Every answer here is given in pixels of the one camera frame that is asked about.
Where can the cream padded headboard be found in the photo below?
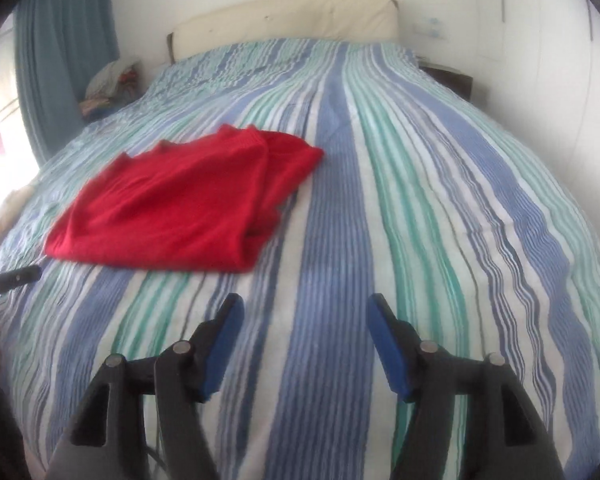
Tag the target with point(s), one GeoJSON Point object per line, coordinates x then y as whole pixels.
{"type": "Point", "coordinates": [290, 22]}

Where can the blue curtain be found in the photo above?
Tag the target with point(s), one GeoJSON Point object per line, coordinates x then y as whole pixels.
{"type": "Point", "coordinates": [65, 60]}

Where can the white wall socket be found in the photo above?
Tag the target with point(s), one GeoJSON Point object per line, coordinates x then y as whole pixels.
{"type": "Point", "coordinates": [432, 29]}

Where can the beige cloth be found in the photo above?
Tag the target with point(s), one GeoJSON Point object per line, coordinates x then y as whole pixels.
{"type": "Point", "coordinates": [10, 207]}

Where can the white wardrobe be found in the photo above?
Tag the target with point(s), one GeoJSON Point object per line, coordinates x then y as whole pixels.
{"type": "Point", "coordinates": [545, 85]}

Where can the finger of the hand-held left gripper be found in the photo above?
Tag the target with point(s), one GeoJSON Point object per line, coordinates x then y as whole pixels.
{"type": "Point", "coordinates": [15, 277]}

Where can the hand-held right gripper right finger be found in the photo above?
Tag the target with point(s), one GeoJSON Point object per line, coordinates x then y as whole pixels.
{"type": "Point", "coordinates": [385, 345]}

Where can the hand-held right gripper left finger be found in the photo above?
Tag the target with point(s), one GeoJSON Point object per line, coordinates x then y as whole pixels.
{"type": "Point", "coordinates": [225, 340]}

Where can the dark wooden nightstand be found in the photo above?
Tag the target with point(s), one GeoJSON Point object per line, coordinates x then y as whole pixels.
{"type": "Point", "coordinates": [450, 80]}

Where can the striped bed blanket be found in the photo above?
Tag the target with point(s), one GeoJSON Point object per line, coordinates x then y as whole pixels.
{"type": "Point", "coordinates": [430, 210]}

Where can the pile of clothes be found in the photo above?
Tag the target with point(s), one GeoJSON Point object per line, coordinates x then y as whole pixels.
{"type": "Point", "coordinates": [112, 85]}

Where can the red shirt with white print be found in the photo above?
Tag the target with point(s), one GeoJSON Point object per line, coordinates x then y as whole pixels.
{"type": "Point", "coordinates": [180, 205]}

